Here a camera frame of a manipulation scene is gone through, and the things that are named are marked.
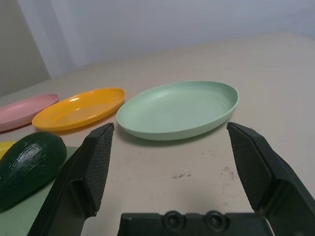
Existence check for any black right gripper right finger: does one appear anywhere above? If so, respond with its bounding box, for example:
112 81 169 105
225 121 315 236

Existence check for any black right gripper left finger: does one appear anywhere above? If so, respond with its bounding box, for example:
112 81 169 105
29 122 115 236

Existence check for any dark green toy avocado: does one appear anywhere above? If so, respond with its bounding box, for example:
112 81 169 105
0 131 67 213

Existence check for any yellow toy banana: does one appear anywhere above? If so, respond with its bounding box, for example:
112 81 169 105
0 141 17 160

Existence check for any green silicone cutting board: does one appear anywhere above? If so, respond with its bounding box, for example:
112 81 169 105
0 146 80 236

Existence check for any orange plastic plate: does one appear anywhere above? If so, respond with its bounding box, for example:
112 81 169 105
31 87 126 132

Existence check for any pink plastic plate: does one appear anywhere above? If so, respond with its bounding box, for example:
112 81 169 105
0 93 60 133

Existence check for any light green plastic plate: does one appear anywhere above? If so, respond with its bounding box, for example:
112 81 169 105
115 80 240 142

